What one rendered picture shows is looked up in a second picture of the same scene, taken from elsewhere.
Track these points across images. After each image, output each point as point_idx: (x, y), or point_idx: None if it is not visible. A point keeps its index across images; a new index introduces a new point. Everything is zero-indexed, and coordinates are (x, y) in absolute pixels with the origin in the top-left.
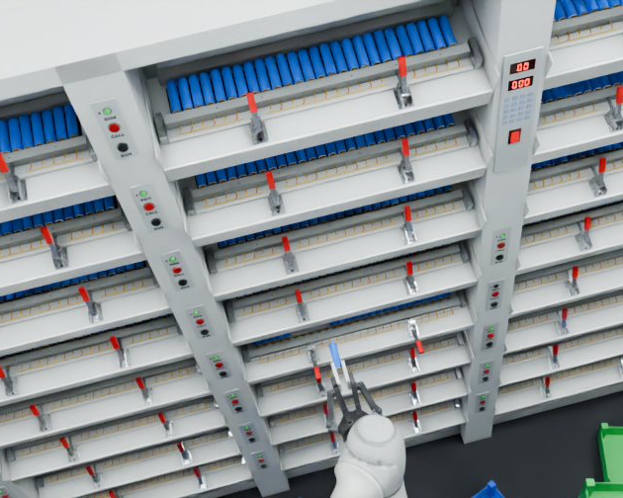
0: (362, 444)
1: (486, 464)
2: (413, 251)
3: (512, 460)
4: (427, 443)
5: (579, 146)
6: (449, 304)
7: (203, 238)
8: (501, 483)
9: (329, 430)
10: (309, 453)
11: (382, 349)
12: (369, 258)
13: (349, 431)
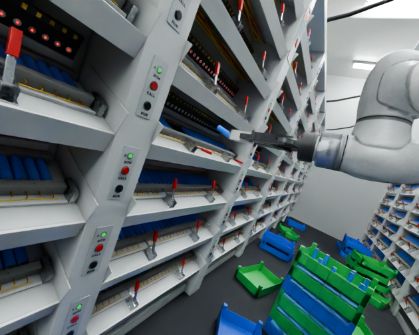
0: (418, 51)
1: (207, 303)
2: (257, 84)
3: (216, 297)
4: (170, 302)
5: (291, 75)
6: (232, 153)
7: None
8: (220, 310)
9: (284, 141)
10: (108, 316)
11: (216, 164)
12: (255, 64)
13: (389, 58)
